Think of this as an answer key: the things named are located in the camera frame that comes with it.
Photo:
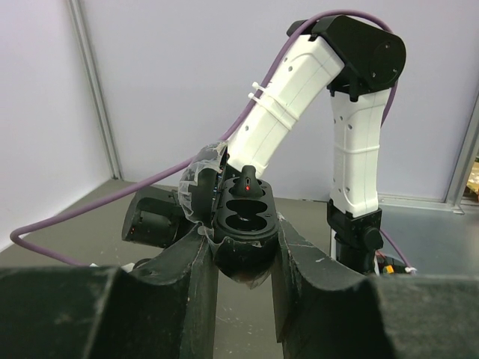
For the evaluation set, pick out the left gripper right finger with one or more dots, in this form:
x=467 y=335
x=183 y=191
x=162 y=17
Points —
x=325 y=310

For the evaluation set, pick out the black earbud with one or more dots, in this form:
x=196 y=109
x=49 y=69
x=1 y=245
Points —
x=246 y=184

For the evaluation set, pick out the black round earbud case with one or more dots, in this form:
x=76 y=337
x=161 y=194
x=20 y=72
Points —
x=242 y=232

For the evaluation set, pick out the aluminium frame post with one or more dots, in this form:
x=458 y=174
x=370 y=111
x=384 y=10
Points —
x=463 y=166
x=82 y=32

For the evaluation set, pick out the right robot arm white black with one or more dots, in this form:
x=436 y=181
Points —
x=358 y=60

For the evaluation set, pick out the aluminium frame post right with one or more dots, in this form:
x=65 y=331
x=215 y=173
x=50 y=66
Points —
x=463 y=166

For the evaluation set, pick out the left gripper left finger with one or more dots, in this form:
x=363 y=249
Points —
x=162 y=309

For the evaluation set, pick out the aluminium frame post left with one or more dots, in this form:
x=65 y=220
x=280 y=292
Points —
x=82 y=32

